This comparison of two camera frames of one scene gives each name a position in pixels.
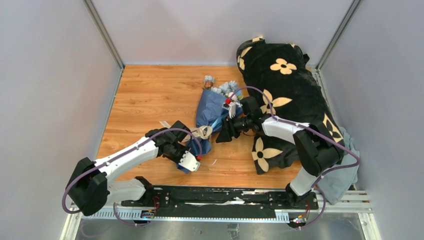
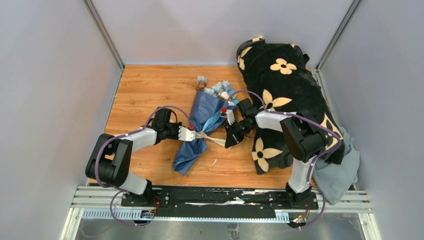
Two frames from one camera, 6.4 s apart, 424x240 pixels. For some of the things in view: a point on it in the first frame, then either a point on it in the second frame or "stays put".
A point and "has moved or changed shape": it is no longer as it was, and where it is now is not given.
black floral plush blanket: x=285 y=88 stays put
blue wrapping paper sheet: x=209 y=111 has moved or changed shape
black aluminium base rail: x=218 y=201 stays put
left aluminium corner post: x=90 y=7 stays put
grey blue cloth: x=334 y=185 stays put
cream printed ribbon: x=203 y=132 has moved or changed shape
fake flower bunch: x=229 y=89 has moved or changed shape
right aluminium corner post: x=338 y=35 stays put
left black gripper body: x=177 y=153 -> x=172 y=130
